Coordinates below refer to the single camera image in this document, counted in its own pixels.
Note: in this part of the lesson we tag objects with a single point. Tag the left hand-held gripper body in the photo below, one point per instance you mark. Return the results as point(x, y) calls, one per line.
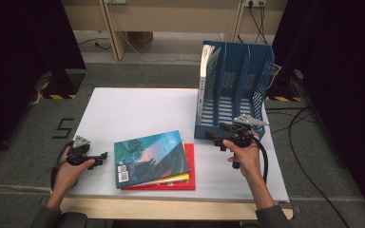
point(80, 153)

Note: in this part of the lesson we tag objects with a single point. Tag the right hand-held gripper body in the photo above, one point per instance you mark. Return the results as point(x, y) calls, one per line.
point(242, 136)

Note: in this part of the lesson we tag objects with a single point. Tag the red book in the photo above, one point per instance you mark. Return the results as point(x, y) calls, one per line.
point(191, 158)

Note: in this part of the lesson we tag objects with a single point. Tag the teal picture book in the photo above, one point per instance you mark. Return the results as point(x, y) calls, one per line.
point(152, 158)

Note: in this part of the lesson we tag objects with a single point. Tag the yellow book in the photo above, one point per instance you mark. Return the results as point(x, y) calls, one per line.
point(177, 178)

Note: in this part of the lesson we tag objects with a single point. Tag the blue file rack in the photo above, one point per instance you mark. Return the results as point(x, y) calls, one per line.
point(234, 53)

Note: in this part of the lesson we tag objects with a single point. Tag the person's right hand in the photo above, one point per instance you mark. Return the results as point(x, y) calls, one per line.
point(248, 161)

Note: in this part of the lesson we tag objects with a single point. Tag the person's left hand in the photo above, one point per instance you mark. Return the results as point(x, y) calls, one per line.
point(68, 177)

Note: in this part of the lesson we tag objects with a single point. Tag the black chair armrest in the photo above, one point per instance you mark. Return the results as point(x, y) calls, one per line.
point(74, 220)

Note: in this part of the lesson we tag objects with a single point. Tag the black base with hazard tape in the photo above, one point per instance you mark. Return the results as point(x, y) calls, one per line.
point(282, 90)
point(66, 84)

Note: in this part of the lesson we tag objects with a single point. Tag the wooden table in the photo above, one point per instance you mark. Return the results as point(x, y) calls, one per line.
point(171, 209)

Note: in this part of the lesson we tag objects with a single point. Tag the black curtain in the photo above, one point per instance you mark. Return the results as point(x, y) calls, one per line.
point(19, 63)
point(345, 47)

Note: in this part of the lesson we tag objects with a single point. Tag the cardboard box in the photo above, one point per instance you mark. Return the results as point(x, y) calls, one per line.
point(140, 38)

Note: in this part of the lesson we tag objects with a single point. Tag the beige desk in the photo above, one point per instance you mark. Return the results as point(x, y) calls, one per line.
point(171, 19)

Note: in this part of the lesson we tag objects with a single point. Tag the white wall socket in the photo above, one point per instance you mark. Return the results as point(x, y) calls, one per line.
point(255, 2)

